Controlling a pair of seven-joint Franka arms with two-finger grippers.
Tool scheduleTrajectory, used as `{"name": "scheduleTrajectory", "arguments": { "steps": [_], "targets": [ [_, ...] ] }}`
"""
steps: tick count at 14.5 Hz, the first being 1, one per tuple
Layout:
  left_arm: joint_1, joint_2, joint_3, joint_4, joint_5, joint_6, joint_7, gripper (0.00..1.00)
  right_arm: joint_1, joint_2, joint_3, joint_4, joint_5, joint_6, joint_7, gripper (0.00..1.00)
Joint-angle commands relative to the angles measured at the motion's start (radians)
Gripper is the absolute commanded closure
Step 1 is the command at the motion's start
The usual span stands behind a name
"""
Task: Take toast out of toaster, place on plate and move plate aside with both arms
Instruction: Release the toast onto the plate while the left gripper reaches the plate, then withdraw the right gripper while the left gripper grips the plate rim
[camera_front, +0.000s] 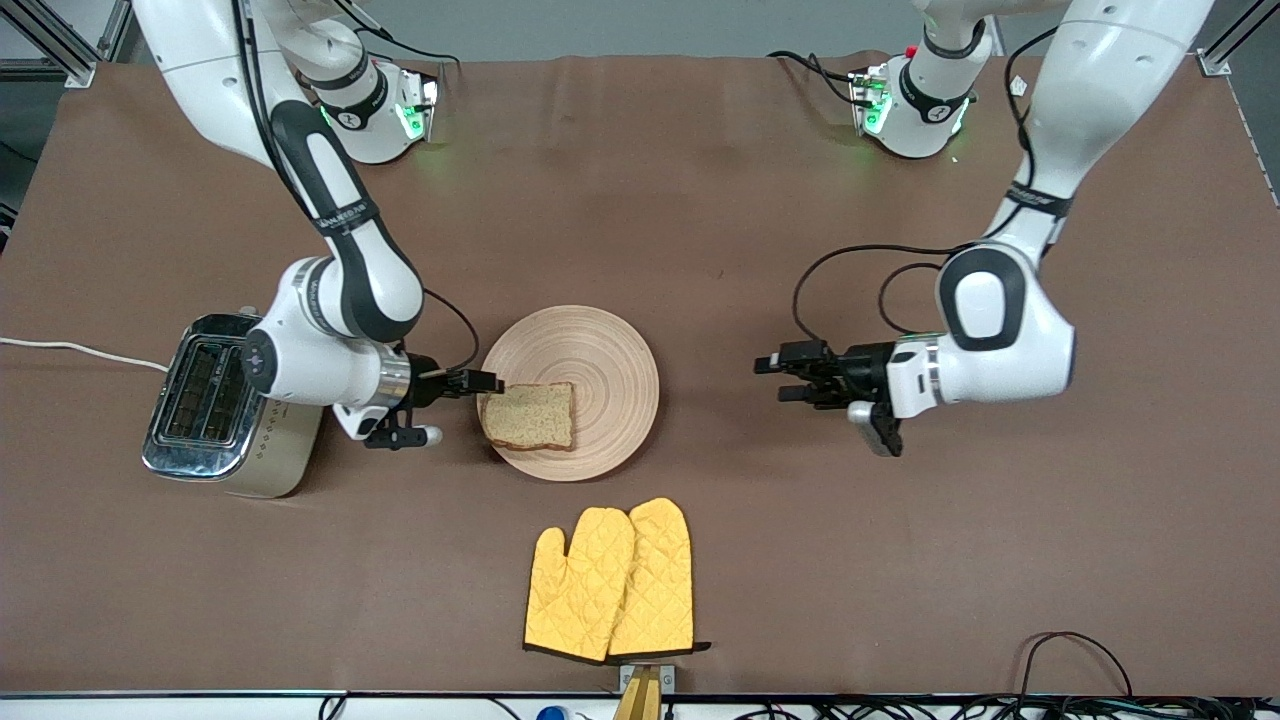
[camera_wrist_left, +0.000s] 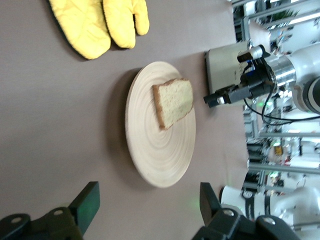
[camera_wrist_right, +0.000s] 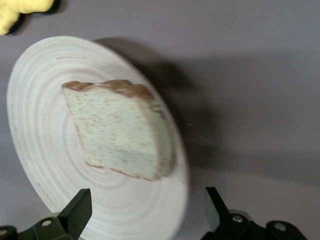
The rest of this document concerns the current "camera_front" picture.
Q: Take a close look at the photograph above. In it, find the brown bread toast slice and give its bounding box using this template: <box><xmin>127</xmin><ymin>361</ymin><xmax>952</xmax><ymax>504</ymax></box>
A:
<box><xmin>478</xmin><ymin>382</ymin><xmax>577</xmax><ymax>452</ymax></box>

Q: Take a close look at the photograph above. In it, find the round wooden plate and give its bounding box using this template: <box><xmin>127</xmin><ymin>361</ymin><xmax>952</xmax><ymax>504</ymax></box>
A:
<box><xmin>480</xmin><ymin>305</ymin><xmax>660</xmax><ymax>483</ymax></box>

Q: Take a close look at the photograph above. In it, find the brown table cover sheet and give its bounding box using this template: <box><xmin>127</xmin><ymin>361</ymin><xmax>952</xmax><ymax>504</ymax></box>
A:
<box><xmin>0</xmin><ymin>52</ymin><xmax>1280</xmax><ymax>697</ymax></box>

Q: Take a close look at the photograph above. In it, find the yellow quilted oven mitt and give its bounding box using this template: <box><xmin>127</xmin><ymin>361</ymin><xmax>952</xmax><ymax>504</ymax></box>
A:
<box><xmin>606</xmin><ymin>497</ymin><xmax>713</xmax><ymax>659</ymax></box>
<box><xmin>523</xmin><ymin>507</ymin><xmax>637</xmax><ymax>663</ymax></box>

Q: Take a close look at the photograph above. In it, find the cream and chrome toaster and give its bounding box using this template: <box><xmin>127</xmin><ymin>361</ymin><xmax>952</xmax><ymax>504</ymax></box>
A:
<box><xmin>141</xmin><ymin>313</ymin><xmax>326</xmax><ymax>499</ymax></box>

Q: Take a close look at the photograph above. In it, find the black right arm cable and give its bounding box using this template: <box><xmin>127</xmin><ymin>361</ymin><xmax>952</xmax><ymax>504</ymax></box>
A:
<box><xmin>232</xmin><ymin>0</ymin><xmax>482</xmax><ymax>376</ymax></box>

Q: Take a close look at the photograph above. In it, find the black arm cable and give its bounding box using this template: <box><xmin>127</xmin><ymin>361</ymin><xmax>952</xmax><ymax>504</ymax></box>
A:
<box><xmin>232</xmin><ymin>0</ymin><xmax>482</xmax><ymax>376</ymax></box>
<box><xmin>792</xmin><ymin>243</ymin><xmax>979</xmax><ymax>347</ymax></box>

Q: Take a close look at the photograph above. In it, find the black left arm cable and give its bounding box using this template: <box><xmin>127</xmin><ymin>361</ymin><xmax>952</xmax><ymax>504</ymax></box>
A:
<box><xmin>792</xmin><ymin>243</ymin><xmax>979</xmax><ymax>347</ymax></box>

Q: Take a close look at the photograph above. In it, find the black left base cable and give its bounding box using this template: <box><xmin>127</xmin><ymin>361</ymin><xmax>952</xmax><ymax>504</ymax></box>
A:
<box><xmin>766</xmin><ymin>50</ymin><xmax>871</xmax><ymax>106</ymax></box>

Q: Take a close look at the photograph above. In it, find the black base cable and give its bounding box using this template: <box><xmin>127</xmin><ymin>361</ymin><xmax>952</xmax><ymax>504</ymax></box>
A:
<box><xmin>766</xmin><ymin>50</ymin><xmax>871</xmax><ymax>106</ymax></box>
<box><xmin>355</xmin><ymin>25</ymin><xmax>461</xmax><ymax>71</ymax></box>

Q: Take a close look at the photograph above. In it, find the small metal bracket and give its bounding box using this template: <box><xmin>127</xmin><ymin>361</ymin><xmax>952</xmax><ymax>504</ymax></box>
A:
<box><xmin>619</xmin><ymin>664</ymin><xmax>677</xmax><ymax>697</ymax></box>

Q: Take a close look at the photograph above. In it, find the black looped cable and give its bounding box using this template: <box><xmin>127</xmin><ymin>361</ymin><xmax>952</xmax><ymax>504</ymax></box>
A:
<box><xmin>1018</xmin><ymin>631</ymin><xmax>1136</xmax><ymax>699</ymax></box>

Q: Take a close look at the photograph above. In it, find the black right base cable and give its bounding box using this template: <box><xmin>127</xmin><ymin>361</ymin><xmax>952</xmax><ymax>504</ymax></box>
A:
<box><xmin>355</xmin><ymin>25</ymin><xmax>461</xmax><ymax>71</ymax></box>

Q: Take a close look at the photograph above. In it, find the white toaster power cable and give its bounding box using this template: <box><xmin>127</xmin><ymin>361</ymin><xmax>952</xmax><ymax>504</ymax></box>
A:
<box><xmin>0</xmin><ymin>337</ymin><xmax>171</xmax><ymax>374</ymax></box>

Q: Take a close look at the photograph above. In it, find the black cable bundle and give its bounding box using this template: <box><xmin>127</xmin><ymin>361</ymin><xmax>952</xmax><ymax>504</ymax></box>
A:
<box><xmin>690</xmin><ymin>695</ymin><xmax>1280</xmax><ymax>720</ymax></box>

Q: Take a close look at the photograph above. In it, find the aluminium frame profile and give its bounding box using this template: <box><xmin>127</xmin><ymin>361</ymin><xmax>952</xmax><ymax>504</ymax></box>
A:
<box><xmin>1195</xmin><ymin>0</ymin><xmax>1280</xmax><ymax>77</ymax></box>
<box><xmin>0</xmin><ymin>0</ymin><xmax>136</xmax><ymax>89</ymax></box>

